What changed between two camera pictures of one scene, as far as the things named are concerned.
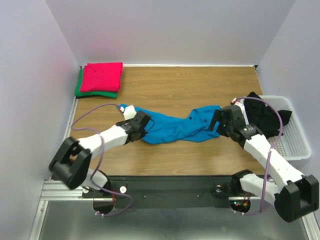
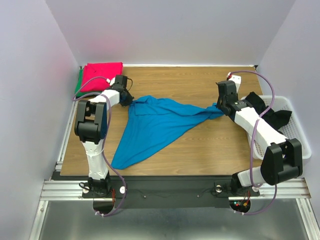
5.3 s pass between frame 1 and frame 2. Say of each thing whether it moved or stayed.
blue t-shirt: moved
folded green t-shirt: stayed
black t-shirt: stayed
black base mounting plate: stayed
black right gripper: moved
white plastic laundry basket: stayed
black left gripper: moved
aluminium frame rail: stayed
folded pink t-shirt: stayed
